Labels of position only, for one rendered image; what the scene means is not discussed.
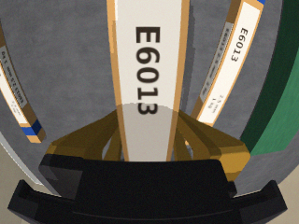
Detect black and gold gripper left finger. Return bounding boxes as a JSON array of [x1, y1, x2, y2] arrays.
[[45, 109, 122, 161]]

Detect brown welding electrode pack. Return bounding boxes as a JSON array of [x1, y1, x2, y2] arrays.
[[0, 23, 46, 143]]

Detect brown flat pack with blue bands and white label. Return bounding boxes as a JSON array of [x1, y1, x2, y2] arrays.
[[107, 0, 190, 161]]

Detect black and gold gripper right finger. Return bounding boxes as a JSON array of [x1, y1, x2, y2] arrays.
[[173, 109, 250, 182]]

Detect low green platform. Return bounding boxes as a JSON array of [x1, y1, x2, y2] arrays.
[[240, 0, 299, 156]]

